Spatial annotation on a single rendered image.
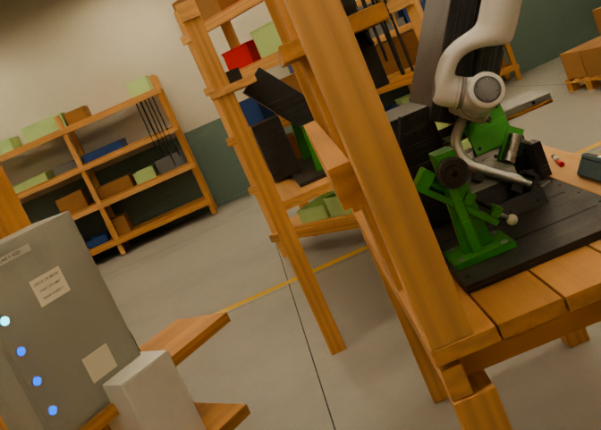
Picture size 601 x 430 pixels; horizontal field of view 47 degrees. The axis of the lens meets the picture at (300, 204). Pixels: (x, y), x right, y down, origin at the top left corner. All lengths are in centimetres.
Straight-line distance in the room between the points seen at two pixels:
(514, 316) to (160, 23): 985
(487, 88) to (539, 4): 1036
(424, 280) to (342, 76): 41
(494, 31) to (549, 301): 61
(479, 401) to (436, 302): 23
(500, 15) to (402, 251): 60
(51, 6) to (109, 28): 87
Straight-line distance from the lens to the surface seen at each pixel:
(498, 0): 165
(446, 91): 167
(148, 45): 1096
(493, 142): 198
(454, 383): 145
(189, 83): 1089
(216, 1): 578
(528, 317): 144
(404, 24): 1065
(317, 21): 128
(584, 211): 181
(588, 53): 819
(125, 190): 1047
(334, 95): 128
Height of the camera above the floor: 148
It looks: 10 degrees down
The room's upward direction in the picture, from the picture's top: 24 degrees counter-clockwise
